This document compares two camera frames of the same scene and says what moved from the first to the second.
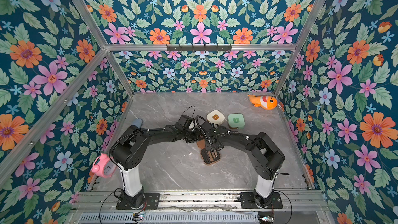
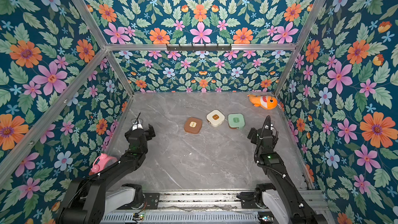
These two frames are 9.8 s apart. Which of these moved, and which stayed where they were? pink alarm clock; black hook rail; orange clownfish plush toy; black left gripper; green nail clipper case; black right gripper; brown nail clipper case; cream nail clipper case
Moved: black right gripper; brown nail clipper case; black left gripper
Stayed: orange clownfish plush toy; pink alarm clock; black hook rail; green nail clipper case; cream nail clipper case
